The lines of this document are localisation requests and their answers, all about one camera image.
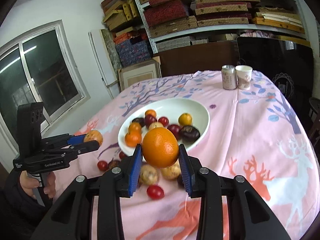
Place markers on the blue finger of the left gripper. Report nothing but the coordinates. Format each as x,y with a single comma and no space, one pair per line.
62,140

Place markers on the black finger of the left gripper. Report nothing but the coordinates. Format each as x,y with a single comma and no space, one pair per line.
74,150

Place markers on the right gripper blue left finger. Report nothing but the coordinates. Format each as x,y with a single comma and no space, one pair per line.
119,182

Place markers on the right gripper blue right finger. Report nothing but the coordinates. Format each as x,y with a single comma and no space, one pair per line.
201,182

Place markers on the large orange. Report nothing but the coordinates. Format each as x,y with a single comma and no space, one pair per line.
160,148

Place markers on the yellow spotted passion fruit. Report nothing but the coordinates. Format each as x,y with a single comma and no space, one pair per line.
148,175

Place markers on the orange mandarin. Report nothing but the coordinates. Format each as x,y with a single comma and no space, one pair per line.
133,138

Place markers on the person's left hand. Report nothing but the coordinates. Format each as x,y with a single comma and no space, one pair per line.
28,184

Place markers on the pale yellow round fruit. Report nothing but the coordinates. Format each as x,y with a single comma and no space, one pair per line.
94,135

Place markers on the red cherry tomato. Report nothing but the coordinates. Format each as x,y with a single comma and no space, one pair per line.
155,192

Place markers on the dark mangosteen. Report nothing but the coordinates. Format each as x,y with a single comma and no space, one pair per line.
189,133

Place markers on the dark red plum right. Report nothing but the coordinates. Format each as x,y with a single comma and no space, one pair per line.
175,130

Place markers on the dark red plum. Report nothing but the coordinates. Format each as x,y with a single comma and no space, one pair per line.
175,130
149,119

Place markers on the small yellow orange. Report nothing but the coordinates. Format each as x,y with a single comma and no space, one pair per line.
185,119

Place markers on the pink deer tablecloth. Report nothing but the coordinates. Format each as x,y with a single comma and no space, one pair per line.
254,133

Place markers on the small tangerine in plate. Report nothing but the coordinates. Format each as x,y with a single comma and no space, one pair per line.
151,112

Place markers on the white oval plate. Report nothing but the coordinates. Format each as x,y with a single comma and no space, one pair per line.
172,109

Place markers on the cardboard box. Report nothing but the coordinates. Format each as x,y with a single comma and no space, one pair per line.
149,69

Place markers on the pink drink can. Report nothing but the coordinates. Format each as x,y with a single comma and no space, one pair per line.
229,81

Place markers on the white paper cup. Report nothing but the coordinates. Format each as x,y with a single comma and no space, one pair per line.
244,75

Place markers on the white metal shelf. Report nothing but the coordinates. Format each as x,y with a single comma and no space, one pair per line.
178,23

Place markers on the window with white frame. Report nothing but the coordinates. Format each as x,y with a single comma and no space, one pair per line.
37,66

